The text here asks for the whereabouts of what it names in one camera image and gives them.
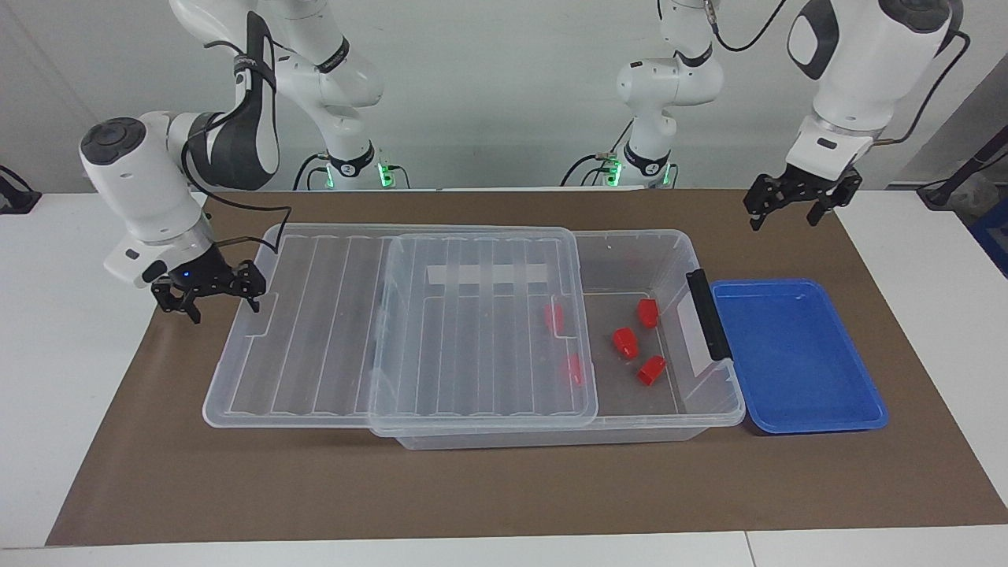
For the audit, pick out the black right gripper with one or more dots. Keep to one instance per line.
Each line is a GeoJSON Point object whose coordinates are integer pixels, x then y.
{"type": "Point", "coordinates": [201, 276]}

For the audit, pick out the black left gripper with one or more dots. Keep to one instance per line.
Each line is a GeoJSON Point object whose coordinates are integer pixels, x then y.
{"type": "Point", "coordinates": [799, 189]}

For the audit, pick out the clear ribbed plastic lid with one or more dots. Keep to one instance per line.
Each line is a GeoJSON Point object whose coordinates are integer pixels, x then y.
{"type": "Point", "coordinates": [315, 331]}

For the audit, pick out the red block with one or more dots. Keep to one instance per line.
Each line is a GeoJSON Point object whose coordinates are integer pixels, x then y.
{"type": "Point", "coordinates": [647, 313]}
{"type": "Point", "coordinates": [626, 342]}
{"type": "Point", "coordinates": [651, 370]}
{"type": "Point", "coordinates": [574, 368]}
{"type": "Point", "coordinates": [555, 317]}

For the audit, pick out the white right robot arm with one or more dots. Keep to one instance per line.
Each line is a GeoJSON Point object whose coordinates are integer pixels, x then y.
{"type": "Point", "coordinates": [150, 189]}

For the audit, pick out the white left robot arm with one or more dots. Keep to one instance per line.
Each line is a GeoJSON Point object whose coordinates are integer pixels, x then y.
{"type": "Point", "coordinates": [858, 71]}

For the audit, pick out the blue plastic tray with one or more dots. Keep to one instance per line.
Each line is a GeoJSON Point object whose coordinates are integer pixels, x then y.
{"type": "Point", "coordinates": [795, 362]}

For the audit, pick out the clear plastic storage box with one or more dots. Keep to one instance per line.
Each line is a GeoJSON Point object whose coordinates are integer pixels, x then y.
{"type": "Point", "coordinates": [646, 429]}

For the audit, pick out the brown table mat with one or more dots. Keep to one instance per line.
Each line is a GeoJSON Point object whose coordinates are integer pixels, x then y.
{"type": "Point", "coordinates": [236, 488]}

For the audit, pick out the black pole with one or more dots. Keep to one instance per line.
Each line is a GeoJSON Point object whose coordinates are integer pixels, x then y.
{"type": "Point", "coordinates": [972, 165]}

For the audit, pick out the blue crate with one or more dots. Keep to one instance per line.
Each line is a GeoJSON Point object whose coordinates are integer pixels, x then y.
{"type": "Point", "coordinates": [994, 236]}

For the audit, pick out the black clamp device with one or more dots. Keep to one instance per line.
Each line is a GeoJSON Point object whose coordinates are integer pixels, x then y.
{"type": "Point", "coordinates": [16, 201]}

